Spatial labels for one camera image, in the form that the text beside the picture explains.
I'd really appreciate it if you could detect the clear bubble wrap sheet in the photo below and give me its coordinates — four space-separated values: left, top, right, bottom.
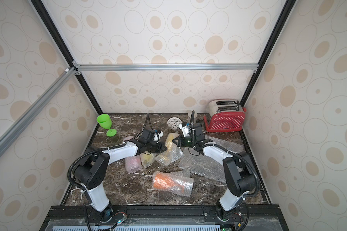
178 135 244 183

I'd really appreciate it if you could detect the beige bubble glass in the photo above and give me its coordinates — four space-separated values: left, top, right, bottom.
155 133 184 167

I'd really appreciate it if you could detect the green wine glass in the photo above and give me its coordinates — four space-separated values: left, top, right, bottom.
96 114 117 137

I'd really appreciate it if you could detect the orange bubble glass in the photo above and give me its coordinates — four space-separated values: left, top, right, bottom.
152 170 194 197

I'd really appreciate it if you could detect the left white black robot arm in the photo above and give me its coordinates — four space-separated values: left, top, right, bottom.
67 129 167 212

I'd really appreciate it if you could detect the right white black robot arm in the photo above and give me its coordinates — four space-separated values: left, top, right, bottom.
172 123 260 212

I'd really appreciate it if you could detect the yellow bubble wrapped glass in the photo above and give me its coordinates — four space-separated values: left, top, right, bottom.
140 153 156 168

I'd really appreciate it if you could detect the pink bubble wrapped glass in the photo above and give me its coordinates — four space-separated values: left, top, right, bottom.
125 146 142 173

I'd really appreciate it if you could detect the white sink strainer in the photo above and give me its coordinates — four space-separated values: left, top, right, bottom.
167 117 182 130

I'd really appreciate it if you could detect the clear jar with powder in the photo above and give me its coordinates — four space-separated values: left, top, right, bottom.
188 110 198 121

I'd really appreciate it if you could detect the red toaster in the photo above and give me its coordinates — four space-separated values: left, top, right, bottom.
203 99 246 133

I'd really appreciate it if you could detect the horizontal aluminium rail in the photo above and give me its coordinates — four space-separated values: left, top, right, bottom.
75 63 259 71

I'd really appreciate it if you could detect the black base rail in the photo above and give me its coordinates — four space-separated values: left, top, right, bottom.
40 205 288 231

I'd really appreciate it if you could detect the left diagonal aluminium rail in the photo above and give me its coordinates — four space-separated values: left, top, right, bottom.
0 67 76 158

